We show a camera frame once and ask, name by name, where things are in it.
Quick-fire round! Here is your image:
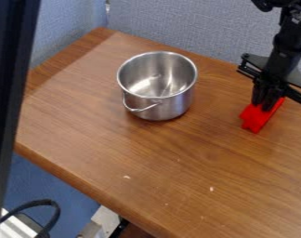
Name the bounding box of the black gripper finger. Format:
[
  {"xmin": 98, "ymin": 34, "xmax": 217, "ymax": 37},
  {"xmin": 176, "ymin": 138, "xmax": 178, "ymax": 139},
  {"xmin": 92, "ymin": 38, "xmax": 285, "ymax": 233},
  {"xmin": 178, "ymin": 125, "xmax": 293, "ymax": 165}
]
[
  {"xmin": 262, "ymin": 86, "xmax": 285, "ymax": 112},
  {"xmin": 252, "ymin": 79, "xmax": 268, "ymax": 105}
]

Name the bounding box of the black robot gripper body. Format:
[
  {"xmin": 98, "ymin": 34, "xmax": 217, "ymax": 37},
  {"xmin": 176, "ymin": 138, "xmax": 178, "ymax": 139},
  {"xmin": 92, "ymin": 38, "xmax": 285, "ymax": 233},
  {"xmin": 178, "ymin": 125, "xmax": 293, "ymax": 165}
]
[{"xmin": 238, "ymin": 53, "xmax": 301, "ymax": 104}]

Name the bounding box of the red plastic block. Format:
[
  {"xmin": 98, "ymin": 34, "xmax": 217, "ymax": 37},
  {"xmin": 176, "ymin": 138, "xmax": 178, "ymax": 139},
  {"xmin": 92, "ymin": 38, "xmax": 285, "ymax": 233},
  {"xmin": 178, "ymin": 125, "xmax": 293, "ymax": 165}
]
[{"xmin": 240, "ymin": 98, "xmax": 285, "ymax": 134}]

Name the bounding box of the metal pot with handle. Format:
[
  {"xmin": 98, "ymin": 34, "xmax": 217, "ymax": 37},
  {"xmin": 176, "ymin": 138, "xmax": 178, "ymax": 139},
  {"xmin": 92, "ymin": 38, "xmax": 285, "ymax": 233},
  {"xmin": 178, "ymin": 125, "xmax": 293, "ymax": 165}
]
[{"xmin": 117, "ymin": 51, "xmax": 198, "ymax": 121}]

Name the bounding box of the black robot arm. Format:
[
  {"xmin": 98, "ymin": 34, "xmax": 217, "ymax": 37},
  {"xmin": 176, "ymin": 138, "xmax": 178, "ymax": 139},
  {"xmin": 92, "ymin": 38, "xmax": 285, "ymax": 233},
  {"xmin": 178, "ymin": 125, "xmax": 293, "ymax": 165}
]
[{"xmin": 238, "ymin": 0, "xmax": 301, "ymax": 112}]

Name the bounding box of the white ribbed appliance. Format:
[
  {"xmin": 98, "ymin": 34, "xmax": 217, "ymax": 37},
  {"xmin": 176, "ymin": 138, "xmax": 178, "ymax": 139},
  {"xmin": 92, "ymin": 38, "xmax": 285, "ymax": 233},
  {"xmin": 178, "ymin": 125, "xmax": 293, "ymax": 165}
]
[{"xmin": 0, "ymin": 212, "xmax": 43, "ymax": 238}]

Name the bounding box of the white table base bracket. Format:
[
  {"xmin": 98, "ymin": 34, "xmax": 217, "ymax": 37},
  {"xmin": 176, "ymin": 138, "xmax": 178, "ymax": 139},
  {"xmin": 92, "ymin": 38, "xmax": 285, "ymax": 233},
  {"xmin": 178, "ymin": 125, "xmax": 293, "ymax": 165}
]
[{"xmin": 77, "ymin": 205, "xmax": 121, "ymax": 238}]

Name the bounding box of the black cable loop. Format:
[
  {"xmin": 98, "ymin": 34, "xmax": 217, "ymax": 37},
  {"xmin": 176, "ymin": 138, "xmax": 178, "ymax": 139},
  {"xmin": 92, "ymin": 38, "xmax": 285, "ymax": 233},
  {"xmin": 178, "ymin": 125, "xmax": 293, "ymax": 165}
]
[{"xmin": 0, "ymin": 198, "xmax": 62, "ymax": 238}]

